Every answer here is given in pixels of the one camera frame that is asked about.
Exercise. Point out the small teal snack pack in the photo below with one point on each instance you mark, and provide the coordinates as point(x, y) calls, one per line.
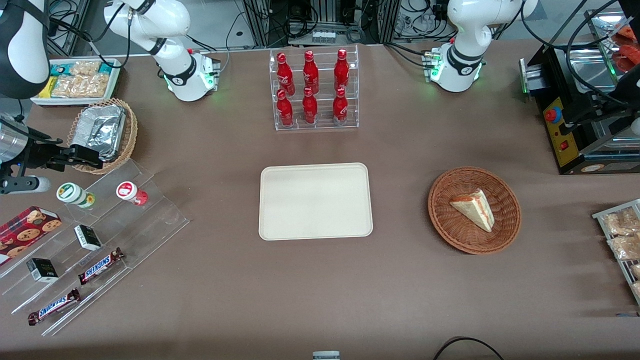
point(106, 67)

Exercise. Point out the steel food tray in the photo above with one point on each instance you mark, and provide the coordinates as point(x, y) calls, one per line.
point(607, 20)

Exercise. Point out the small grey device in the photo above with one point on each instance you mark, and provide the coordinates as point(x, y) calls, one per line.
point(326, 355)

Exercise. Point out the silver foil container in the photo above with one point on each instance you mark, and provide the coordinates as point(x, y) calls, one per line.
point(102, 125)

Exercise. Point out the clear acrylic bottle rack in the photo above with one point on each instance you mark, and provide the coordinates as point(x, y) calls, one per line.
point(325, 125)

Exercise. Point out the small rice cracker pack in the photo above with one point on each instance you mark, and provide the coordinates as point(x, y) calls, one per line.
point(85, 67)

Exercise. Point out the white power strip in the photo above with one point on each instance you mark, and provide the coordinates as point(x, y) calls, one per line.
point(323, 36)

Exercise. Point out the red emergency stop button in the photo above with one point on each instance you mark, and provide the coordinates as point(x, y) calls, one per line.
point(553, 115)

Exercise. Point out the small black box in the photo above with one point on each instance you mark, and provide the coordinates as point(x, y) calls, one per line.
point(42, 270)
point(88, 237)

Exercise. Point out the Snickers chocolate bar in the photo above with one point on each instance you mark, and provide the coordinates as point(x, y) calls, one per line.
point(100, 266)
point(54, 306)

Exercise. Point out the large rice cracker pack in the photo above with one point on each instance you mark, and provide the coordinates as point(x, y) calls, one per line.
point(80, 86)

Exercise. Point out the white snack bin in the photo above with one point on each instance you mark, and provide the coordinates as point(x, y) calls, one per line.
point(75, 101)

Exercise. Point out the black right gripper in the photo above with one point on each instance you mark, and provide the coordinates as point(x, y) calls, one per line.
point(41, 154)

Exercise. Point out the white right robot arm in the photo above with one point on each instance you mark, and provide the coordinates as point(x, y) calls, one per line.
point(176, 75)

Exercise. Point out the yellow snack pack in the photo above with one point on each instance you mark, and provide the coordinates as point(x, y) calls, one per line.
point(50, 90)

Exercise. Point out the beige plastic tray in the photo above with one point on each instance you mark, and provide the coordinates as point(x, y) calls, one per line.
point(315, 200)

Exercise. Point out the clear acrylic stepped display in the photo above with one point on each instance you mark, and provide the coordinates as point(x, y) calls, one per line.
point(150, 225)

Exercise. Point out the red cola bottle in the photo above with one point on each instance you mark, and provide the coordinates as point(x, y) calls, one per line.
point(284, 110)
point(340, 107)
point(310, 72)
point(341, 70)
point(284, 72)
point(309, 107)

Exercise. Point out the red-label yogurt cup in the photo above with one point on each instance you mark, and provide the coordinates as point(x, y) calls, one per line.
point(131, 192)

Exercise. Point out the clear nut snack bag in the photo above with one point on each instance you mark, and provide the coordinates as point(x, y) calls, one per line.
point(625, 246)
point(622, 222)

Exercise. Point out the brown round wicker basket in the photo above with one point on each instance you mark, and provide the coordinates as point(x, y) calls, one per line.
point(450, 230)

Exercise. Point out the red cookie box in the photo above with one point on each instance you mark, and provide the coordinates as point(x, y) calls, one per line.
point(25, 232)

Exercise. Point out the light wicker basket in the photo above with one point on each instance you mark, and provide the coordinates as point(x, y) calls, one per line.
point(129, 135)

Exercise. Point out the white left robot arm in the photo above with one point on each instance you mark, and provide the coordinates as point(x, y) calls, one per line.
point(462, 30)

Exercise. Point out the black machine yellow panel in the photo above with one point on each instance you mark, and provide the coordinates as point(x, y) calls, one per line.
point(562, 147)

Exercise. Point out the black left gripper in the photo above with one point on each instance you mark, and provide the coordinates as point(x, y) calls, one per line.
point(631, 85)

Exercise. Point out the triangle sandwich wedge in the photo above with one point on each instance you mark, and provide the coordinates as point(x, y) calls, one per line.
point(475, 207)

